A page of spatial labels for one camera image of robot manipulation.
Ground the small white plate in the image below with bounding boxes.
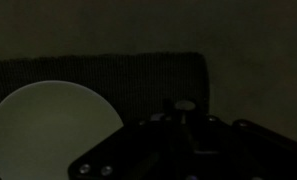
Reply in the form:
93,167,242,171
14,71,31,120
0,80,125,180

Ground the dark table mat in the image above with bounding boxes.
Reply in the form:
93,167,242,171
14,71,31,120
0,51,210,180

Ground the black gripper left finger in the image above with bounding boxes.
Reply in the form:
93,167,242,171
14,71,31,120
67,98,191,180

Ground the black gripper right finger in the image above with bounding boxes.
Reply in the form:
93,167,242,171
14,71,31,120
187,105,297,180

